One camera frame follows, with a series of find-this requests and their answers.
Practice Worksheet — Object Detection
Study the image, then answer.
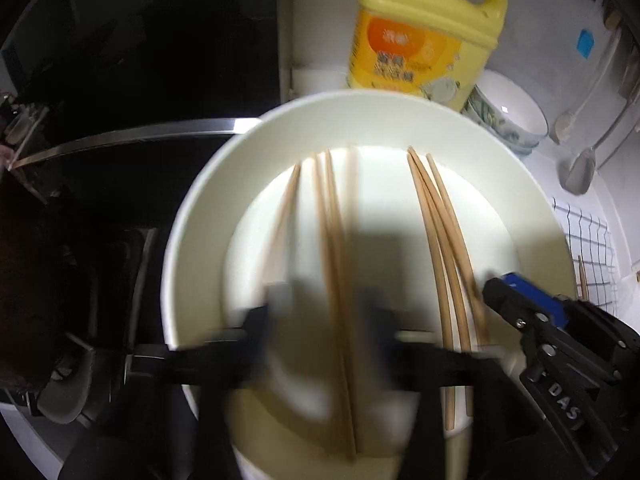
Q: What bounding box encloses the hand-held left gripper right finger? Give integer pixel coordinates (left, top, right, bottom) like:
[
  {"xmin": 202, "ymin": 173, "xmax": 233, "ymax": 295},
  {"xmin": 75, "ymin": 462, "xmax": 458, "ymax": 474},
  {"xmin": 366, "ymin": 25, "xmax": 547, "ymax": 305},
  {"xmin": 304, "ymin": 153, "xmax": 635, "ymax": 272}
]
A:
[{"xmin": 359, "ymin": 285, "xmax": 586, "ymax": 480}]

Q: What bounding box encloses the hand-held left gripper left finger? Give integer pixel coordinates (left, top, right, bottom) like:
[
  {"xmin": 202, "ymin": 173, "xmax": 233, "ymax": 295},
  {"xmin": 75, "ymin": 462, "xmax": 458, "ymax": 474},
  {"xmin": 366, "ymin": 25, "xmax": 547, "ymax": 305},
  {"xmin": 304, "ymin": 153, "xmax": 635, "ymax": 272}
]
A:
[{"xmin": 60, "ymin": 280, "xmax": 297, "ymax": 480}]

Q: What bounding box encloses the yellow detergent pump bottle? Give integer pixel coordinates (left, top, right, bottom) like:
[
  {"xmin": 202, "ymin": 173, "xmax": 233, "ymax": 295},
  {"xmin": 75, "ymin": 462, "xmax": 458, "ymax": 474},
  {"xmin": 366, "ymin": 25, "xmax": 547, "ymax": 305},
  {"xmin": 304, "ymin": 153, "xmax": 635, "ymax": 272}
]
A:
[{"xmin": 346, "ymin": 0, "xmax": 508, "ymax": 111}]

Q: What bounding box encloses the white dish brush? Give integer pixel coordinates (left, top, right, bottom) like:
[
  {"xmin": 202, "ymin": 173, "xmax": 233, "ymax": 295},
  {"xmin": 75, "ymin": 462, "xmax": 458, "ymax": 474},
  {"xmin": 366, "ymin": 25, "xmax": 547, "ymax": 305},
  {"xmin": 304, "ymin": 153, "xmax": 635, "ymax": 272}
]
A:
[{"xmin": 549, "ymin": 25, "xmax": 623, "ymax": 145}]

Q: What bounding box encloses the white round plastic tub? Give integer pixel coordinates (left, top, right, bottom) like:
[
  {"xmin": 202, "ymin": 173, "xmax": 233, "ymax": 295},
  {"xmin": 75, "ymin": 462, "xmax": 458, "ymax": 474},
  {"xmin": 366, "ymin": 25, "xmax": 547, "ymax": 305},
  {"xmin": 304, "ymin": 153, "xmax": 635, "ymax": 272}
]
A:
[{"xmin": 161, "ymin": 89, "xmax": 577, "ymax": 480}]

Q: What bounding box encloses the black gas stove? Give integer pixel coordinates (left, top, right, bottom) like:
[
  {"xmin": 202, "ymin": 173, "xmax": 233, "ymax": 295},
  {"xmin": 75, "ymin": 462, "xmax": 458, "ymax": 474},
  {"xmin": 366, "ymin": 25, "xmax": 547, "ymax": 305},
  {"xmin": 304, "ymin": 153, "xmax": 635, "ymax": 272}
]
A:
[{"xmin": 0, "ymin": 0, "xmax": 281, "ymax": 480}]

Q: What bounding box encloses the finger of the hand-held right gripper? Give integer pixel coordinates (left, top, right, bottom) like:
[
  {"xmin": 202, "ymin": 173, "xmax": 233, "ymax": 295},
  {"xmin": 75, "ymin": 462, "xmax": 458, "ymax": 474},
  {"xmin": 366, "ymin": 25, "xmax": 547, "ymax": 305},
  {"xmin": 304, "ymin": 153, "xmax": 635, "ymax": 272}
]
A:
[
  {"xmin": 482, "ymin": 277, "xmax": 557, "ymax": 347},
  {"xmin": 501, "ymin": 272, "xmax": 572, "ymax": 327}
]

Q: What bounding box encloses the pile of wooden chopsticks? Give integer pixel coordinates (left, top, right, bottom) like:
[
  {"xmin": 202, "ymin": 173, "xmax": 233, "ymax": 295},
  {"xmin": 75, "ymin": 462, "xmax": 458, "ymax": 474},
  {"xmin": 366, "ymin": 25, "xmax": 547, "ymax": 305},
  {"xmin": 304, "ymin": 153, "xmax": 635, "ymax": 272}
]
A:
[{"xmin": 324, "ymin": 146, "xmax": 490, "ymax": 432}]

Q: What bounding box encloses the white black checkered cloth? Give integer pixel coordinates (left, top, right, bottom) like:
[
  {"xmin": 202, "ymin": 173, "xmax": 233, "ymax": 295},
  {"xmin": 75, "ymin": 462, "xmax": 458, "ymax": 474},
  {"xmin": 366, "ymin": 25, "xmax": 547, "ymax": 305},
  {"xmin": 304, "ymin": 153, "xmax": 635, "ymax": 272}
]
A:
[{"xmin": 552, "ymin": 197, "xmax": 620, "ymax": 317}]

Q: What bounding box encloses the metal spatula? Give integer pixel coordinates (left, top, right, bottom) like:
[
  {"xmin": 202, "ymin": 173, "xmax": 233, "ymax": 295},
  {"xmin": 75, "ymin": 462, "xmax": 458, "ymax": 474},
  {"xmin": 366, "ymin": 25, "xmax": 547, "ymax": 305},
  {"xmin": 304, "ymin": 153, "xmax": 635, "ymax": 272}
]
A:
[{"xmin": 559, "ymin": 92, "xmax": 640, "ymax": 196}]

